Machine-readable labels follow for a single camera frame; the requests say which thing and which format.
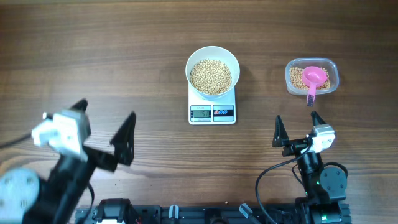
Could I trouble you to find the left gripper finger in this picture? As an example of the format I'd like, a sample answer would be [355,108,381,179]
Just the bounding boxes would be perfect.
[110,111,136,166]
[70,98,88,113]

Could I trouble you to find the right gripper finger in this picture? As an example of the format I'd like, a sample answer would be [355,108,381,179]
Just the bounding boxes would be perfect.
[272,115,289,147]
[311,111,326,126]

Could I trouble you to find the pink plastic measuring scoop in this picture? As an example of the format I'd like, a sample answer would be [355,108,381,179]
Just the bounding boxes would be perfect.
[302,66,327,107]

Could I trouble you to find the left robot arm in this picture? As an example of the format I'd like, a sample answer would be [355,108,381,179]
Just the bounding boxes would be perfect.
[1,99,136,223]

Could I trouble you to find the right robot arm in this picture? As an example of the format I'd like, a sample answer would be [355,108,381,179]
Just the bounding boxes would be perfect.
[272,111,351,224]

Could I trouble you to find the white digital kitchen scale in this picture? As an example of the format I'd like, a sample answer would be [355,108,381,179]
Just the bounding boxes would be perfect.
[188,86,236,125]

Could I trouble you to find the soybeans in white bowl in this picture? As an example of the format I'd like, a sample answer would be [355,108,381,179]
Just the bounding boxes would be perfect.
[189,59,232,95]

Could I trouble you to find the white bowl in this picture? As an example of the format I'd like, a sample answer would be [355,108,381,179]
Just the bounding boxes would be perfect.
[185,46,241,99]

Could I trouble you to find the pile of soybeans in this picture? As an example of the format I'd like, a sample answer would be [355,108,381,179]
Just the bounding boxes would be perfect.
[289,67,331,90]

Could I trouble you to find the clear plastic container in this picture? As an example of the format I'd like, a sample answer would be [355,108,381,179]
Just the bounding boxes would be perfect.
[285,58,340,95]

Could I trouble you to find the left black cable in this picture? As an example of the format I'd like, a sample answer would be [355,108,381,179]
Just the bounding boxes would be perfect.
[0,133,34,150]

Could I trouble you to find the black cable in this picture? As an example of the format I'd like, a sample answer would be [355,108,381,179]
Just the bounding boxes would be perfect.
[254,144,313,224]
[0,133,34,150]

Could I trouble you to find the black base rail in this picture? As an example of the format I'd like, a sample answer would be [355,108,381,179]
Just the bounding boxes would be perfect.
[74,203,352,224]

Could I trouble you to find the right black cable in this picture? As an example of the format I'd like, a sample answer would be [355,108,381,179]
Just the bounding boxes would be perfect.
[254,144,313,224]

